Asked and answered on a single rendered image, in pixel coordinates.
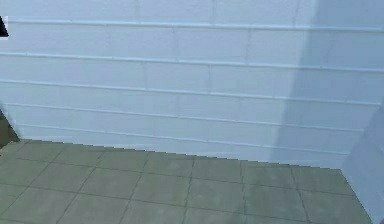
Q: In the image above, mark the black white-framed wall panel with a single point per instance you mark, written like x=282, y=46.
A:
x=2, y=30

